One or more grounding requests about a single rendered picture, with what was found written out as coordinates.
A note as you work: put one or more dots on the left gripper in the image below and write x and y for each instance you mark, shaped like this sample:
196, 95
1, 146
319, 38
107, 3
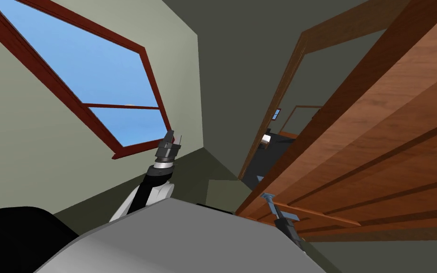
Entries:
167, 151

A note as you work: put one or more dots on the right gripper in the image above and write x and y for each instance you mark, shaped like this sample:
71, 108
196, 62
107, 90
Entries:
288, 230

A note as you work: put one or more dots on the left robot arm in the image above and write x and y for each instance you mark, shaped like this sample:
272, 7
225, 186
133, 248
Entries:
148, 189

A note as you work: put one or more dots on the small blue window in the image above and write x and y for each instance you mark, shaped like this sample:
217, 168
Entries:
276, 114

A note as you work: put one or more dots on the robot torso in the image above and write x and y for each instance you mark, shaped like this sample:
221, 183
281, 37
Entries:
180, 242

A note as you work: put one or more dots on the red-framed window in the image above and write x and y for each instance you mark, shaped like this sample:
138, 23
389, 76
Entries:
82, 64

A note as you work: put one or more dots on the brown wooden door leaf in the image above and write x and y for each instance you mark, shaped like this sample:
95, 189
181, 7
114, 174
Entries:
385, 132

